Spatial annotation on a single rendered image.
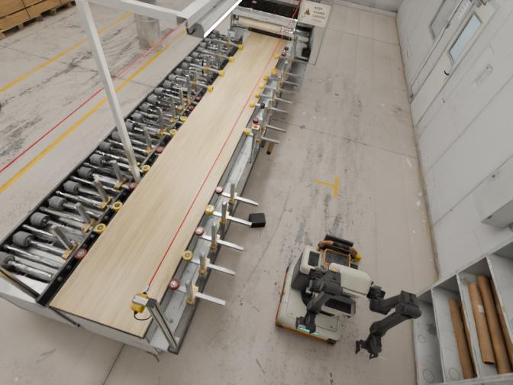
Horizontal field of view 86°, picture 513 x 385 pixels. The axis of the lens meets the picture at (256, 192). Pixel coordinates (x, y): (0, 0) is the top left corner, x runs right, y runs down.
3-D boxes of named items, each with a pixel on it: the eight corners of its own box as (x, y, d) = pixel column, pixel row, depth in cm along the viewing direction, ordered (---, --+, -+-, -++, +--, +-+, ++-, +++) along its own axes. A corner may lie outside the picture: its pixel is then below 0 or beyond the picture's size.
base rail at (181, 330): (295, 60, 530) (296, 55, 522) (178, 355, 209) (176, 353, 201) (291, 59, 531) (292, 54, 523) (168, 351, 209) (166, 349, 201)
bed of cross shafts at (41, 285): (240, 77, 585) (243, 35, 521) (80, 330, 265) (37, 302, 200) (213, 70, 590) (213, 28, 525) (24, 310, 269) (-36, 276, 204)
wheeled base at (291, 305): (286, 267, 327) (291, 258, 307) (339, 284, 322) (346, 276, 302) (272, 326, 284) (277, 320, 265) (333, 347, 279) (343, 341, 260)
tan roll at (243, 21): (308, 39, 512) (310, 31, 502) (307, 41, 504) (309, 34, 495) (234, 21, 522) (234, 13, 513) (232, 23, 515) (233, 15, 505)
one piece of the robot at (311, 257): (291, 270, 311) (311, 231, 247) (338, 285, 307) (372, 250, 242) (285, 299, 290) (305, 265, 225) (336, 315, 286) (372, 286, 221)
